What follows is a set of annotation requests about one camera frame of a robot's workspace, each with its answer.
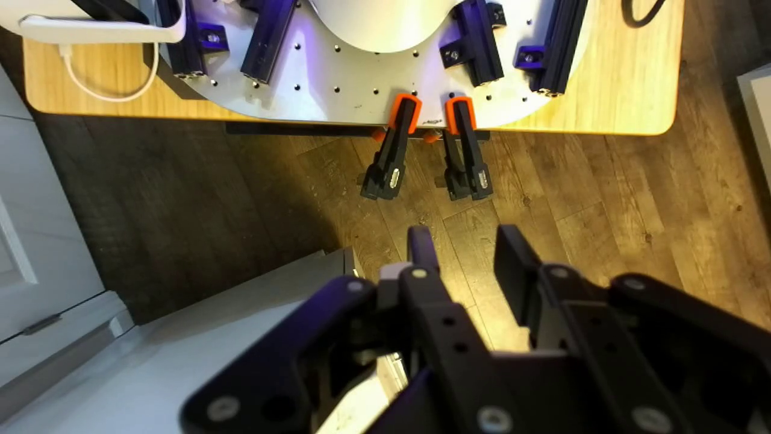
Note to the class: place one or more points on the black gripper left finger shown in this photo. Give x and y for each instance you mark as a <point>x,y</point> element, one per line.
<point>436,321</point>

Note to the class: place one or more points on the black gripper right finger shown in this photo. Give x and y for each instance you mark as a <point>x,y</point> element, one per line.
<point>586,321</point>

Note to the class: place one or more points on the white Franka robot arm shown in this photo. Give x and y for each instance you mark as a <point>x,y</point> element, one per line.
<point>376,25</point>

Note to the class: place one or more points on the orange black bar clamp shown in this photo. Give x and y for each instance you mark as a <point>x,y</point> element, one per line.
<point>464,152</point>
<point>392,152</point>

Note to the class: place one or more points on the white drawer cabinet marble top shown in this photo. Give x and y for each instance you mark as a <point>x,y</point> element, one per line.
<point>184,363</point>

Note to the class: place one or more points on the white panelled door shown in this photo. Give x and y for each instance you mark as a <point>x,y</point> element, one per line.
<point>39,241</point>

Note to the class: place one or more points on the white power strip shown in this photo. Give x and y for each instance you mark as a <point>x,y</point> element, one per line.
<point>98,26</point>

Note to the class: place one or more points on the round silver base plate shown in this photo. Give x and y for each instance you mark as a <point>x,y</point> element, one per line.
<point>352,85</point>

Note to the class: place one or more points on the black rail with blue bracket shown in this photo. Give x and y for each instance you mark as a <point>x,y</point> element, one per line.
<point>188,38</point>
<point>478,38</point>
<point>269,38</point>
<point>554,44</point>

